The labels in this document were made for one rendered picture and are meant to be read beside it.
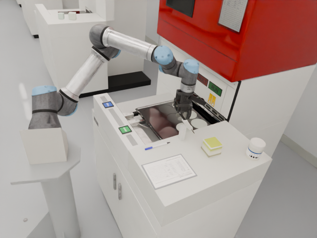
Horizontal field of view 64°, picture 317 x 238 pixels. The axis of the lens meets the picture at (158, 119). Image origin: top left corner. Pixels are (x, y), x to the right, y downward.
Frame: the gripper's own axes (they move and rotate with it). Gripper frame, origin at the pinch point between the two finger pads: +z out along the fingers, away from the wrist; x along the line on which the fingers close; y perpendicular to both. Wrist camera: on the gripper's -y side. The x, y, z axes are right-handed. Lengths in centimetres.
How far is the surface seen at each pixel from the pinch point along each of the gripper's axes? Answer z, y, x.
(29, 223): 97, 100, -20
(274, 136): 34, -84, -14
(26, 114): 98, 122, -166
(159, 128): 9.0, 12.0, -7.1
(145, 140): 11.0, 21.9, -0.5
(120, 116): 2.9, 33.7, -13.8
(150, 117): 8.9, 15.1, -18.0
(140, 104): 17, 15, -46
